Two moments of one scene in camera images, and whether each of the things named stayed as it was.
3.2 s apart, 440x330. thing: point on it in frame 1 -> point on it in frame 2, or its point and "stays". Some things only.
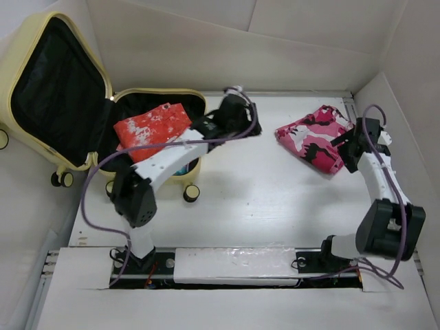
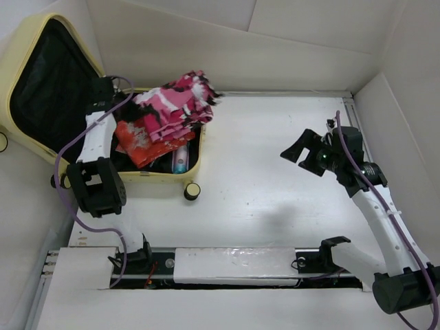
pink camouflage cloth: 311,137 -> 177,108
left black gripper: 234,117 -> 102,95
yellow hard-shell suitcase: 57,104 stays
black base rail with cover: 233,269 stays
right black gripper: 348,161 -> 310,139
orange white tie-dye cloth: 155,126 stays
